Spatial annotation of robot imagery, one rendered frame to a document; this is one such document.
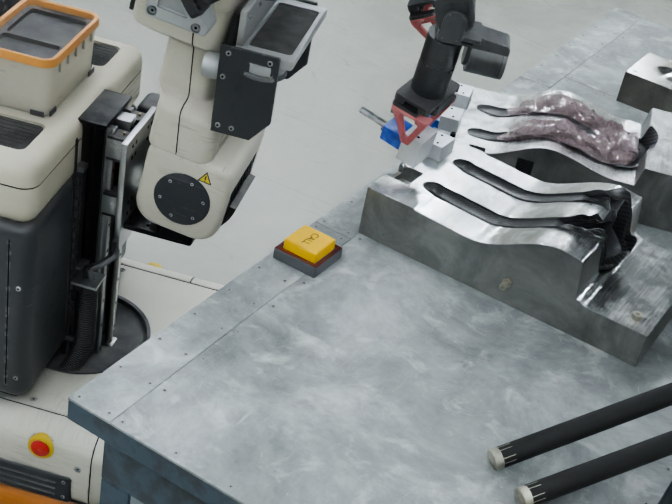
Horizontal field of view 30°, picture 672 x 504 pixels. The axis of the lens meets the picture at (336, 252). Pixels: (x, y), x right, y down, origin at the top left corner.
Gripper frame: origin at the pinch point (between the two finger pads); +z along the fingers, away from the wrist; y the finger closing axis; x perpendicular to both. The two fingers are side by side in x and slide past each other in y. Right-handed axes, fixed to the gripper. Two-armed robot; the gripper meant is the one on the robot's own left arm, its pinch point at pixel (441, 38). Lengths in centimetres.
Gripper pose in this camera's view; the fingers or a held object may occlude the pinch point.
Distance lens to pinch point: 234.3
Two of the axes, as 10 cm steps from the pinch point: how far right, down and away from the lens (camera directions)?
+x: -9.3, 1.4, 3.3
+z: 2.9, 8.4, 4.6
